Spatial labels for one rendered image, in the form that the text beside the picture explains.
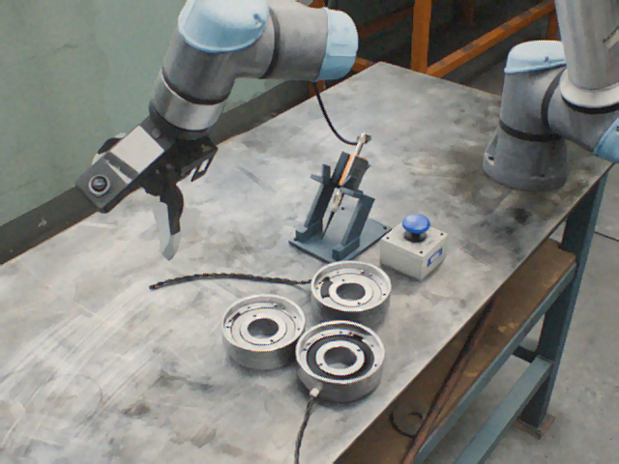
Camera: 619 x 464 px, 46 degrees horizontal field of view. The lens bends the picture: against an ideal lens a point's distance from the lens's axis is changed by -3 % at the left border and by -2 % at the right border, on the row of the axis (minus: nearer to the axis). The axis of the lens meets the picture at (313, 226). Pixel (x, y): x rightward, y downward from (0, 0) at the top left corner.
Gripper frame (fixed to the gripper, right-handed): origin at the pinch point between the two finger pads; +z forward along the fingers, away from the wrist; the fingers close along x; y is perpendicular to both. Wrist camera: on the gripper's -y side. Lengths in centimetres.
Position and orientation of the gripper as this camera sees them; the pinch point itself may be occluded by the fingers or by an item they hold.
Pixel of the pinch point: (125, 219)
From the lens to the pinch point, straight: 94.6
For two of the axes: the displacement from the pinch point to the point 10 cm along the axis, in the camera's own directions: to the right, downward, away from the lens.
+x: -6.9, -7.1, 1.4
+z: -4.2, 5.5, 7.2
